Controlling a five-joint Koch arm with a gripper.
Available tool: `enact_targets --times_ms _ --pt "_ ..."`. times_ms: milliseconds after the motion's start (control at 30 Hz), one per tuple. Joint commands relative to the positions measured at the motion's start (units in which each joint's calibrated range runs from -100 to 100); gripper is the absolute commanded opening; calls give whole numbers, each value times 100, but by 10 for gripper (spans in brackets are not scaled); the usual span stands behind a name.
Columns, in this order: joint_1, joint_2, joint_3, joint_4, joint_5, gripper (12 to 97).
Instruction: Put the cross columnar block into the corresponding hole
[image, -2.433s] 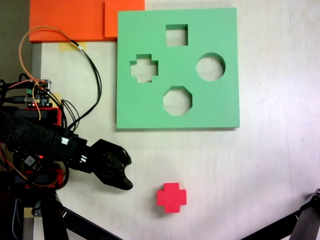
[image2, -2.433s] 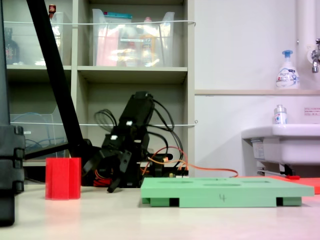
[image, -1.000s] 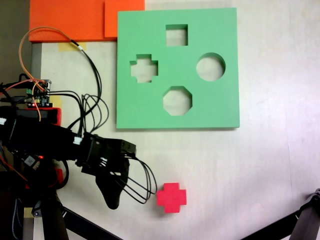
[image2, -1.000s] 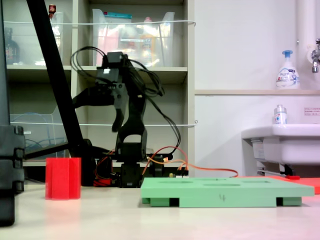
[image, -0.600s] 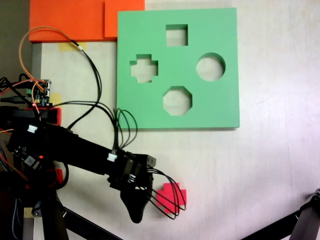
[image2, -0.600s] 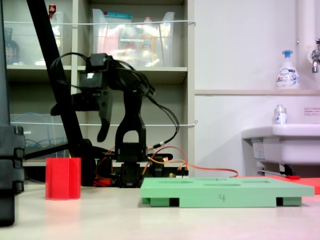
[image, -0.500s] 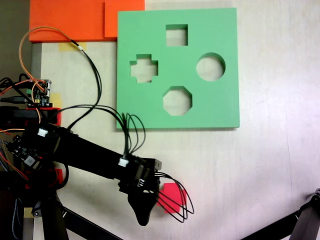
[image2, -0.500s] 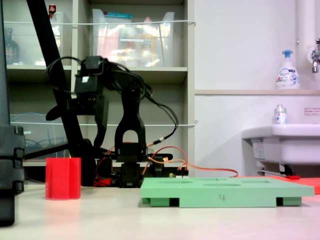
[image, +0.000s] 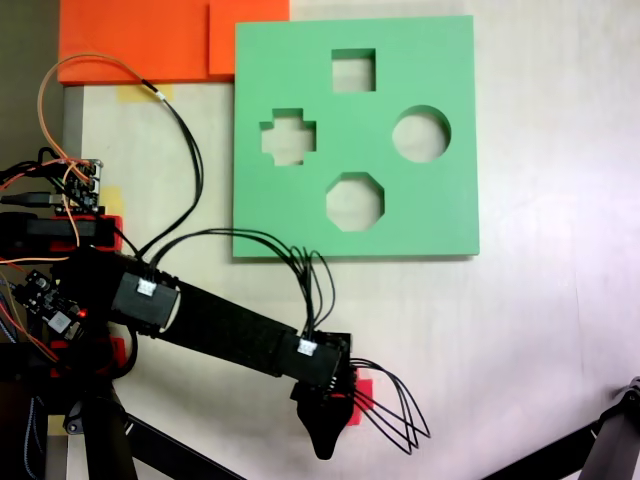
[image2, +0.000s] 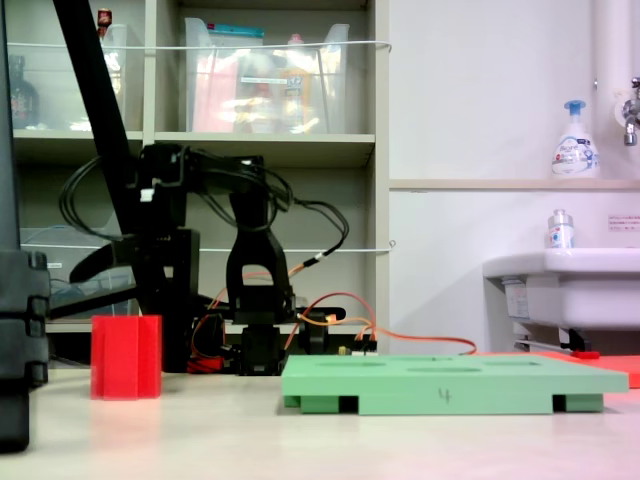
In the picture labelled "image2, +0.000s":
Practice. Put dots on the black tripod leg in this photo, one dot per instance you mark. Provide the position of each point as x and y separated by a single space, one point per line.
95 90

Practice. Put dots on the black tripod brace rod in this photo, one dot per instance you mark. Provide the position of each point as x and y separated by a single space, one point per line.
90 300

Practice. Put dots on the red cross columnar block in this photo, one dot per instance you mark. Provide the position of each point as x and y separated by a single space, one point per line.
126 357

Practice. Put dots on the notched black stack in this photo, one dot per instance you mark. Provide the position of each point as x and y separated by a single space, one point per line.
20 310

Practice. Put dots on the metal water faucet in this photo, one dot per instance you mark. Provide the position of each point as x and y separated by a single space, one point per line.
631 112

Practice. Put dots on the green shape hole board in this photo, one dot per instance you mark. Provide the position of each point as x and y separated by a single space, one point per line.
450 387

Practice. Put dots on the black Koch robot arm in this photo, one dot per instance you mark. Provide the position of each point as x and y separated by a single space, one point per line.
257 260

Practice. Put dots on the dark glass bottle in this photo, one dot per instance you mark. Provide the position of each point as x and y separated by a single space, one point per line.
22 97

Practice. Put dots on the clear plastic storage bin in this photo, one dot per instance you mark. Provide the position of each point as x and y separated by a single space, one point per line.
60 75

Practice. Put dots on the white sink basin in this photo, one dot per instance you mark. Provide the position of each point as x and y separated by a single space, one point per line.
575 295

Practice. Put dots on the orange bottle in bin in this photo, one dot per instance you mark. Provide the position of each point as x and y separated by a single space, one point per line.
296 90

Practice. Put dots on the clear bin with packages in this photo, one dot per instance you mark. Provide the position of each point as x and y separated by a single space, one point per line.
265 90

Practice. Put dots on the red black table clamp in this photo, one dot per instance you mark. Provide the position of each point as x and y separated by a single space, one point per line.
205 364

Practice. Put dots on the small clear sanitizer bottle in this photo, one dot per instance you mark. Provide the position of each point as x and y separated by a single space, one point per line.
560 232

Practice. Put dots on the beige shelf unit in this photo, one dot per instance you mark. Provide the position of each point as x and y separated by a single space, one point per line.
320 150

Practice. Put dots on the white wall notice label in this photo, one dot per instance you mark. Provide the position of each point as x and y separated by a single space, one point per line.
624 223

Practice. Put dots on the red capped bottle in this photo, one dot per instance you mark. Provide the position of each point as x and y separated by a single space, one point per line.
104 20

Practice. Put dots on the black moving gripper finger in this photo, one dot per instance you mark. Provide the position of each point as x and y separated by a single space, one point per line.
97 260

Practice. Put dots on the white blue soap dispenser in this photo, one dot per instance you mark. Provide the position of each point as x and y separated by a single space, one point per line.
575 150

